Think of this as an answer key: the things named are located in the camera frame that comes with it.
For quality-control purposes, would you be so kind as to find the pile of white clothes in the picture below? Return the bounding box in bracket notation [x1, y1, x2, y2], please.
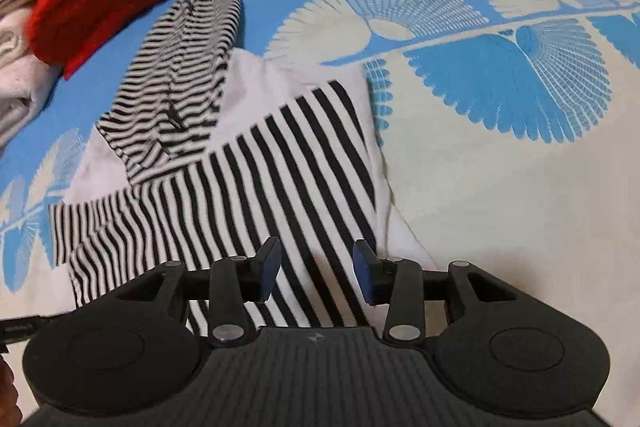
[0, 0, 68, 148]

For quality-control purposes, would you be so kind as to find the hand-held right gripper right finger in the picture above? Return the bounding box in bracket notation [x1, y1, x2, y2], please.
[352, 238, 527, 348]

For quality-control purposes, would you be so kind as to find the black and white striped shirt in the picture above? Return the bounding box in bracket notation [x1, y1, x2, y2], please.
[49, 0, 441, 337]

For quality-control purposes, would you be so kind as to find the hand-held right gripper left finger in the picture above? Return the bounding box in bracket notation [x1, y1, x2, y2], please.
[106, 236, 284, 348]

